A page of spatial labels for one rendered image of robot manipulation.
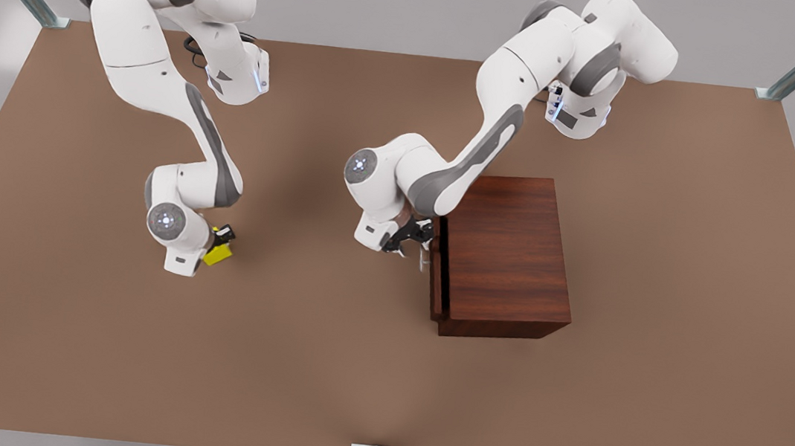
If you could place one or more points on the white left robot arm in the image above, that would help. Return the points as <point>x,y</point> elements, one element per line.
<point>504,78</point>

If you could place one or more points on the dark wooden drawer cabinet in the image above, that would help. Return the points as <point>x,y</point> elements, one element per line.
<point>506,254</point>

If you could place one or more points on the yellow block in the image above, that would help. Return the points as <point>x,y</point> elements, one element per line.
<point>218,255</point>

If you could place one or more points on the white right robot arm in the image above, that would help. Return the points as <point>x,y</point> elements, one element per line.
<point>138,66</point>

